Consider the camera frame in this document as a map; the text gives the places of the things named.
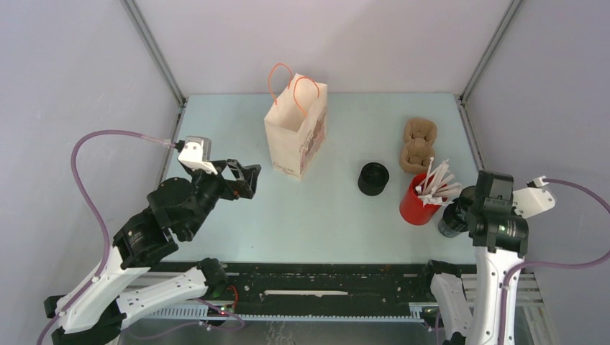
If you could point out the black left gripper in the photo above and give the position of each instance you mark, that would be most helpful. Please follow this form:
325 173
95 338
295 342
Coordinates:
235 189

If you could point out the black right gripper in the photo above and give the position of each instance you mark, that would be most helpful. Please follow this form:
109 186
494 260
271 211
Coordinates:
512 210

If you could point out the dark takeout coffee cup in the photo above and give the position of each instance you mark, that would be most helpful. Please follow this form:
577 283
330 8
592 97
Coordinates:
453 221

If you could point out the black coffee cup lid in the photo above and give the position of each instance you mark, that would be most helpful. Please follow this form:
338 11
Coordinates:
373 178

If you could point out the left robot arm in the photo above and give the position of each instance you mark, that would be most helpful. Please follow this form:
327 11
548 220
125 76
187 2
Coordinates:
176 211

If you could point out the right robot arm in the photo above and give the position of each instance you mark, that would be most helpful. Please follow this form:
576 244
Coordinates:
500 241

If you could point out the red straw holder cup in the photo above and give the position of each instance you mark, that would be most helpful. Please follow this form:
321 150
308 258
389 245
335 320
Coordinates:
412 208

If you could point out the brown pulp cup carrier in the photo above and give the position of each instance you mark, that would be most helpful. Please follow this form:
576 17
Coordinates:
417 151

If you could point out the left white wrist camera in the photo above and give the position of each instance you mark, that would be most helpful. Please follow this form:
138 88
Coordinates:
195 155

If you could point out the paper bag orange handles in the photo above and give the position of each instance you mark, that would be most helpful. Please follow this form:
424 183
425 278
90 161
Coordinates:
296 124

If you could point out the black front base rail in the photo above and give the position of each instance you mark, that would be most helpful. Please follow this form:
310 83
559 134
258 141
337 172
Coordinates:
349 291

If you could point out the aluminium frame rail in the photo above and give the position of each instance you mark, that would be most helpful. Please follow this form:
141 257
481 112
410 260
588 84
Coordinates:
141 26

